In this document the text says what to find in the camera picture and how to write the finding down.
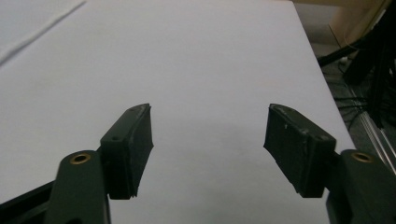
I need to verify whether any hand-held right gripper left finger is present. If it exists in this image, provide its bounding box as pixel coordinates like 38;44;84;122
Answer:
100;103;155;201

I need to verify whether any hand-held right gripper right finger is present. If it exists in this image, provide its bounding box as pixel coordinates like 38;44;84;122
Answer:
263;103;337;199

